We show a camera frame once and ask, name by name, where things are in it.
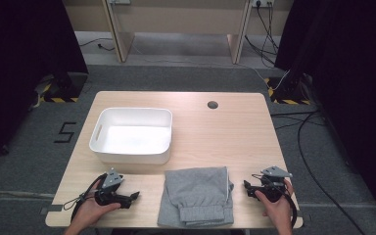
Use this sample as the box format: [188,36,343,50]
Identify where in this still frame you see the black power cables bundle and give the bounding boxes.
[244,2,280,69]

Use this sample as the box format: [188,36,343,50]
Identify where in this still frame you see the beige wooden desk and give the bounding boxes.
[62,0,296,65]

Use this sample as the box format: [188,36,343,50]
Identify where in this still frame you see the white power strip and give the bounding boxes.
[251,0,275,8]

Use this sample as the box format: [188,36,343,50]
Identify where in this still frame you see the person's right hand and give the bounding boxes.
[254,178,296,230]

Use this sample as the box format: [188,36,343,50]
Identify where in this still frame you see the grey pants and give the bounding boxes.
[157,165,236,229]

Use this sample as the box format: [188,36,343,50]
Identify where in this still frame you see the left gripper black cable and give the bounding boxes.
[62,173,108,223]

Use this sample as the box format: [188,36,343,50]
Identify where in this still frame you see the white plastic bin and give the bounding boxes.
[88,107,173,165]

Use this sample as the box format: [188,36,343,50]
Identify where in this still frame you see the long black floor cable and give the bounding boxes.
[269,110,368,235]

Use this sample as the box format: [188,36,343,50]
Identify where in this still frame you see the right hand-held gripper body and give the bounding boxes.
[250,165,294,204]

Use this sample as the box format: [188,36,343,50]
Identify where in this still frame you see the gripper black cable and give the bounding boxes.
[62,173,108,223]
[282,186,299,230]

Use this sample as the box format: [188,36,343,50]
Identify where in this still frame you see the black curtain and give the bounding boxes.
[273,0,376,226]
[0,0,90,172]

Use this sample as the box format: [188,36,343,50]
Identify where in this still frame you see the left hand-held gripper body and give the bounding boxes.
[94,167,133,210]

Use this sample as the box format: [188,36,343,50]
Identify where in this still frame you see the person's left hand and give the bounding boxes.
[72,188,122,229]

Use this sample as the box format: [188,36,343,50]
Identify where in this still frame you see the stand base with hazard tape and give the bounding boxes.
[33,71,89,104]
[263,72,312,106]

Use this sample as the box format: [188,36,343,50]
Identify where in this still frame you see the short black floor cable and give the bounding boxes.
[78,37,116,53]

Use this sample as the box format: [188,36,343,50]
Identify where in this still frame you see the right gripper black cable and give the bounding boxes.
[282,186,299,230]

